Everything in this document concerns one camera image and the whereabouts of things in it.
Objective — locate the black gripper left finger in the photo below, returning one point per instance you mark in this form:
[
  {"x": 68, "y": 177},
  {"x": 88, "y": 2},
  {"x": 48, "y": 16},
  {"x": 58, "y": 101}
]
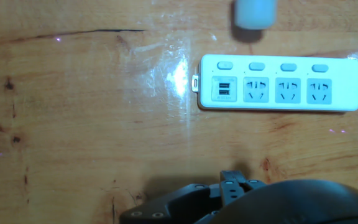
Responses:
[{"x": 172, "y": 207}]

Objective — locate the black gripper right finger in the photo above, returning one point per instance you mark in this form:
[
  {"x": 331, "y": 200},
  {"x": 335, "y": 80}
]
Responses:
[{"x": 232, "y": 186}]

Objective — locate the white bulb holder with bulb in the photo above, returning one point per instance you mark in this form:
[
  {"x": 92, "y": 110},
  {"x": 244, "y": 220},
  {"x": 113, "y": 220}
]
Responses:
[{"x": 255, "y": 14}]

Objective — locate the white power strip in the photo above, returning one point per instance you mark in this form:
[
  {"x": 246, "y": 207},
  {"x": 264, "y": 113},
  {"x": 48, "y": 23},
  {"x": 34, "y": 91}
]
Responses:
[{"x": 278, "y": 102}]

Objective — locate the brown wooden board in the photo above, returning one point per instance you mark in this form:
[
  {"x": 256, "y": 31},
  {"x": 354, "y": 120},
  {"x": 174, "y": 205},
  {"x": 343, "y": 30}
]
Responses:
[{"x": 73, "y": 124}]

